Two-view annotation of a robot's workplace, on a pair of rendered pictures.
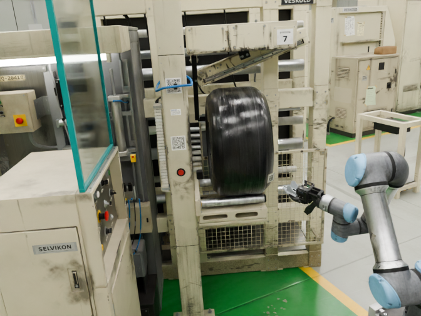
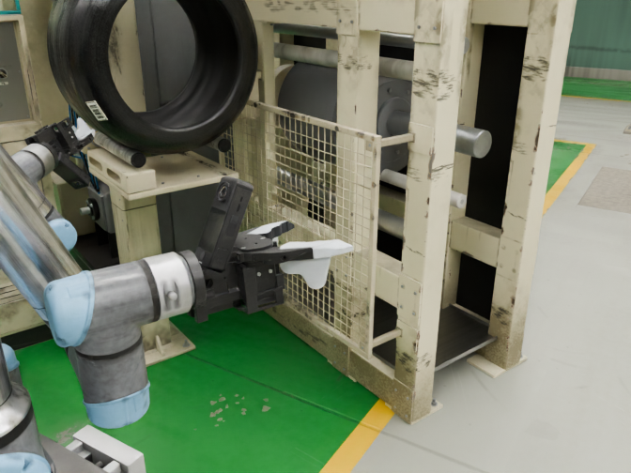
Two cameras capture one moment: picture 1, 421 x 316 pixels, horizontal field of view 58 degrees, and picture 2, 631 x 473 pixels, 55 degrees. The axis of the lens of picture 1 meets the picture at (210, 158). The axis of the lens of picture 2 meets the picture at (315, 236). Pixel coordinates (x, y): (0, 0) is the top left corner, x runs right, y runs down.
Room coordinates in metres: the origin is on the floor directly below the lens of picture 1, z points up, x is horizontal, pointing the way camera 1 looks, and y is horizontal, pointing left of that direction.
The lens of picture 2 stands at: (1.32, -1.96, 1.38)
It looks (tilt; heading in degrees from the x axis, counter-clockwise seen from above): 23 degrees down; 56
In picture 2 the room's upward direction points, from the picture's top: straight up
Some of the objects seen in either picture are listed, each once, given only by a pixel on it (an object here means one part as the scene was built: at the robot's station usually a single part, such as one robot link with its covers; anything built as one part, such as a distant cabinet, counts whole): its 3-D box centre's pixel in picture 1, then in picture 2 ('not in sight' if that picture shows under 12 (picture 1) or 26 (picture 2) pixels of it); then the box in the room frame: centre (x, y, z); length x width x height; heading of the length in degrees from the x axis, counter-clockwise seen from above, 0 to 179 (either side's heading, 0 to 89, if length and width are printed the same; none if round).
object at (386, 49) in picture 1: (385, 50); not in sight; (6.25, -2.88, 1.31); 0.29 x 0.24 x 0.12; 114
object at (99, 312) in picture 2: not in sight; (101, 305); (1.45, -1.33, 1.04); 0.11 x 0.08 x 0.09; 179
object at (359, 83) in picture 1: (363, 94); not in sight; (6.24, -2.57, 0.62); 0.91 x 0.58 x 1.25; 114
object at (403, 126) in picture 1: (387, 152); not in sight; (3.90, -1.92, 0.40); 0.60 x 0.35 x 0.80; 24
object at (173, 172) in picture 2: (229, 207); (162, 172); (1.97, -0.09, 0.80); 0.37 x 0.36 x 0.02; 3
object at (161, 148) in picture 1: (162, 147); not in sight; (1.90, 0.25, 1.19); 0.05 x 0.04 x 0.48; 3
